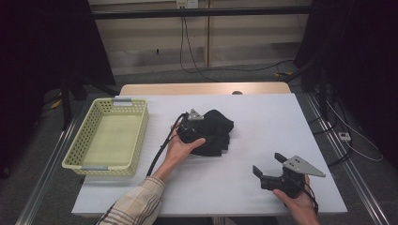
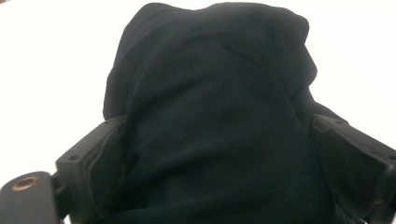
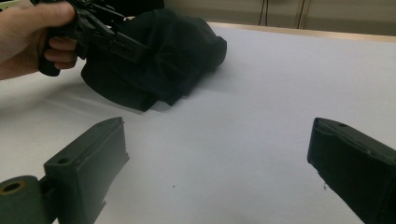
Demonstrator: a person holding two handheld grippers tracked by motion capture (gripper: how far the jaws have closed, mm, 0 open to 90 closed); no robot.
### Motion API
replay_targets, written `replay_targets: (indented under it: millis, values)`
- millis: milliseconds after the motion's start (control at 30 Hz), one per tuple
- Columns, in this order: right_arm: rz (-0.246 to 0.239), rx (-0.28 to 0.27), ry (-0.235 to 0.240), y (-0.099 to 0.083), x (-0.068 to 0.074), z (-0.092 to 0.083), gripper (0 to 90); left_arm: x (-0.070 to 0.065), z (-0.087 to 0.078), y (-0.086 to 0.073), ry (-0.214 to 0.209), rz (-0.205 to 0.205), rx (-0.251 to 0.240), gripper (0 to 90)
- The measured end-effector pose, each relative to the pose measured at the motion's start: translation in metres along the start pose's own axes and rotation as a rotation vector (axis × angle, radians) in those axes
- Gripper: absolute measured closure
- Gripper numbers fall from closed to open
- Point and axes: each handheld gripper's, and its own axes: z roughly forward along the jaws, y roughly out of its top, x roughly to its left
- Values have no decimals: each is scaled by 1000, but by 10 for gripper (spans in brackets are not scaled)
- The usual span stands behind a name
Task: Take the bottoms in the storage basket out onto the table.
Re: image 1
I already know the black horizontal metal bar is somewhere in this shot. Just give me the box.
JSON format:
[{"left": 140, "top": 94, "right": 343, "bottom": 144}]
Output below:
[{"left": 91, "top": 5, "right": 314, "bottom": 21}]

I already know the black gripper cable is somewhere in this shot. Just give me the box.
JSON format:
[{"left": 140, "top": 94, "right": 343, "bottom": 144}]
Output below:
[
  {"left": 303, "top": 182, "right": 320, "bottom": 218},
  {"left": 145, "top": 112, "right": 190, "bottom": 178}
]

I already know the light wooden table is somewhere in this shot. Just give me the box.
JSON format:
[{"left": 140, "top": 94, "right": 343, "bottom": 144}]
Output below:
[{"left": 119, "top": 81, "right": 292, "bottom": 97}]

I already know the white wall socket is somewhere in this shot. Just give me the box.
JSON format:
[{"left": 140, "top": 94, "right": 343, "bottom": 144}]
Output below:
[{"left": 176, "top": 0, "right": 200, "bottom": 9}]

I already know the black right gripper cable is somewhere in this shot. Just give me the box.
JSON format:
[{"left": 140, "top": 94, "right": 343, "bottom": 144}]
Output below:
[{"left": 303, "top": 182, "right": 320, "bottom": 218}]

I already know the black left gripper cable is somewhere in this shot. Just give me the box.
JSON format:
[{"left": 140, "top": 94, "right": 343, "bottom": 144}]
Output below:
[{"left": 145, "top": 112, "right": 190, "bottom": 178}]

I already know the pale yellow perforated plastic basket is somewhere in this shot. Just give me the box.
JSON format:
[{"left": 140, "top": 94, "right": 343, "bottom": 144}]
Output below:
[{"left": 61, "top": 97, "right": 149, "bottom": 178}]

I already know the person's left hand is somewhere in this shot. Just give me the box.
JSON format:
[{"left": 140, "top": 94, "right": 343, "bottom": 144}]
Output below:
[{"left": 164, "top": 122, "right": 207, "bottom": 169}]

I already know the black cloth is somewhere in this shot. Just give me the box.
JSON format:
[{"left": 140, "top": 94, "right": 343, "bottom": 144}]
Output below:
[{"left": 187, "top": 109, "right": 236, "bottom": 158}]

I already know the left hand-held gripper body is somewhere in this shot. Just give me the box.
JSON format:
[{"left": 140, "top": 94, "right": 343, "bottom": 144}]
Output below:
[{"left": 176, "top": 108, "right": 207, "bottom": 145}]

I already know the black metal stand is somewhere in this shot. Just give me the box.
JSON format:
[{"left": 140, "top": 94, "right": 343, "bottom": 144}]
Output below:
[{"left": 58, "top": 73, "right": 120, "bottom": 131}]

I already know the black wall cable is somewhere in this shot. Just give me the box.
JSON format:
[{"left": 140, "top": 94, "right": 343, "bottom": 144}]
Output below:
[
  {"left": 178, "top": 16, "right": 221, "bottom": 83},
  {"left": 182, "top": 16, "right": 296, "bottom": 75}
]

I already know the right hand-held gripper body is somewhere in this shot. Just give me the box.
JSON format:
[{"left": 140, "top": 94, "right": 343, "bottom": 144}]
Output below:
[{"left": 260, "top": 155, "right": 327, "bottom": 200}]

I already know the dark curtain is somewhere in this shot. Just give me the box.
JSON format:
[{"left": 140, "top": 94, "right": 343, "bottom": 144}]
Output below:
[
  {"left": 0, "top": 0, "right": 116, "bottom": 95},
  {"left": 294, "top": 0, "right": 398, "bottom": 158}
]

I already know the person's right hand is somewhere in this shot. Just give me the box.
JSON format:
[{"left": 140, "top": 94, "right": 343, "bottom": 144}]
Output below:
[{"left": 272, "top": 174, "right": 321, "bottom": 225}]

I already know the metal floor rail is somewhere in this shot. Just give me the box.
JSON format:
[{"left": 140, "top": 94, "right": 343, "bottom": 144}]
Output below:
[
  {"left": 14, "top": 116, "right": 80, "bottom": 225},
  {"left": 303, "top": 93, "right": 391, "bottom": 225}
]

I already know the white floor cable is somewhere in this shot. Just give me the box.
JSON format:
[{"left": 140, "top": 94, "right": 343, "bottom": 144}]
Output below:
[{"left": 325, "top": 98, "right": 385, "bottom": 163}]

